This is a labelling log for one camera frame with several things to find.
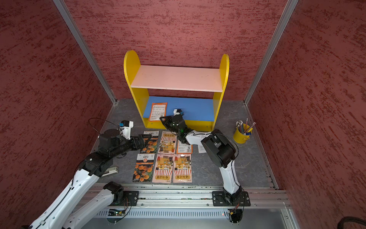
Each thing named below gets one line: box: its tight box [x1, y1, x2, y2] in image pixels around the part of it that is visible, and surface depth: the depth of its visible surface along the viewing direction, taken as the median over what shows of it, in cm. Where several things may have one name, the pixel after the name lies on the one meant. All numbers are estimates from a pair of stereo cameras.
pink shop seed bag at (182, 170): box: [172, 153, 193, 184], surface depth 87 cm
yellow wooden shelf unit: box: [123, 50, 230, 132], surface depth 81 cm
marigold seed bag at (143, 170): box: [132, 153, 156, 183], surface depth 87 cm
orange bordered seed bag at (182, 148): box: [175, 139, 194, 155], surface depth 94 cm
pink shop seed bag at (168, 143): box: [157, 131, 178, 155], surface depth 97 cm
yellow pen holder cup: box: [233, 123, 254, 145], surface depth 91 cm
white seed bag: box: [197, 143, 207, 154], surface depth 94 cm
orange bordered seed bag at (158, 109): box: [148, 102, 168, 122], surface depth 97 cm
